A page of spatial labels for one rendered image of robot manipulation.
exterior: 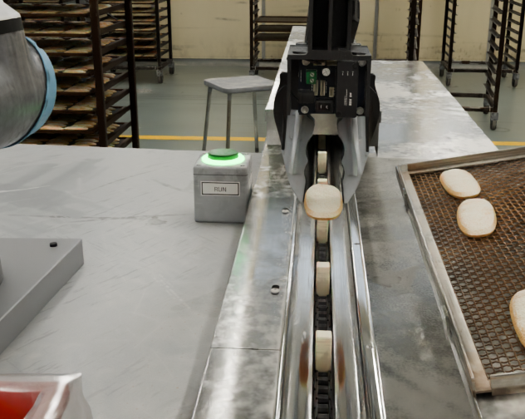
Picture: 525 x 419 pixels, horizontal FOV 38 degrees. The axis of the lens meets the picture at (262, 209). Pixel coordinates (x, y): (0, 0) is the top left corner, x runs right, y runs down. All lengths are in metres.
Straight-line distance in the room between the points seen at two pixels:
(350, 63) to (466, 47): 7.26
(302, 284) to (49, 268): 0.26
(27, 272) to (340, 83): 0.37
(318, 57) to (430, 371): 0.28
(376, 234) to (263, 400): 0.46
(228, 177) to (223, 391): 0.46
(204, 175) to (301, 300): 0.31
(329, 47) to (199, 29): 7.21
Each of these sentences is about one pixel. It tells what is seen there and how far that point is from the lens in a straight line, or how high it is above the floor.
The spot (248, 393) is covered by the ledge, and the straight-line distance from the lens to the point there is 0.56.
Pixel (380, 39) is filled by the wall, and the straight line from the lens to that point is 7.80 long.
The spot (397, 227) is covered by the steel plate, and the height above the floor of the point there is 0.82.
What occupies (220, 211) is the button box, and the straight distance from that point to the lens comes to 0.99.
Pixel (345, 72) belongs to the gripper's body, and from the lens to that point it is 0.66.
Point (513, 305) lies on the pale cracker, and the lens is 0.61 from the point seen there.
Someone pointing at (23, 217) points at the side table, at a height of 0.82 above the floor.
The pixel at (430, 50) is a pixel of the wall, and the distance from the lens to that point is 7.86.
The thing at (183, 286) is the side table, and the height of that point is 0.82.
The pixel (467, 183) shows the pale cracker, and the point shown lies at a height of 0.91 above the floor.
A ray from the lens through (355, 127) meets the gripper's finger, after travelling 0.71.
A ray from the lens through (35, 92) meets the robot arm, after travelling 0.85.
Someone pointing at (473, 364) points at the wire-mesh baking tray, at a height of 0.89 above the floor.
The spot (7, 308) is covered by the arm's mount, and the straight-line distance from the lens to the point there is 0.74.
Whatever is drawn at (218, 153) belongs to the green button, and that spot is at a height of 0.91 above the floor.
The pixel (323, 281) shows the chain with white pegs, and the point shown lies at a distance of 0.75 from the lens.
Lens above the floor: 1.16
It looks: 19 degrees down
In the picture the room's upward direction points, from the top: straight up
